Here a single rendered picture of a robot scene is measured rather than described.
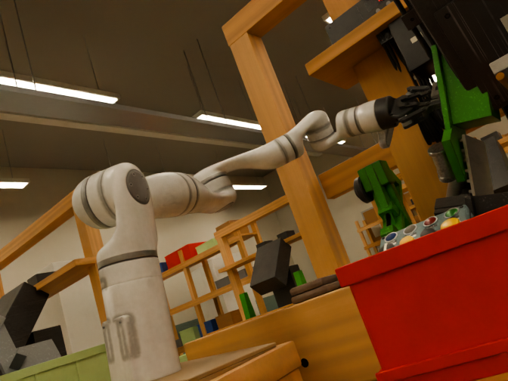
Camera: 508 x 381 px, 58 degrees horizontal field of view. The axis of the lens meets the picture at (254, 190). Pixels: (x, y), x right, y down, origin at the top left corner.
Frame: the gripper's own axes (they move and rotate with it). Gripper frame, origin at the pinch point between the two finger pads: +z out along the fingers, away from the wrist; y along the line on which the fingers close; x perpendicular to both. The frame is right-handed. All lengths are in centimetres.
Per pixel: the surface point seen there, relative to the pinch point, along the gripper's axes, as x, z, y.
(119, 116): 54, -353, 207
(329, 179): 30, -48, 16
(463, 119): -3.3, 6.1, -14.0
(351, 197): 692, -501, 709
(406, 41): -4.0, -9.6, 24.1
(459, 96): -6.4, 6.3, -10.8
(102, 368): 2, -69, -67
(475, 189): 7.9, 5.6, -21.8
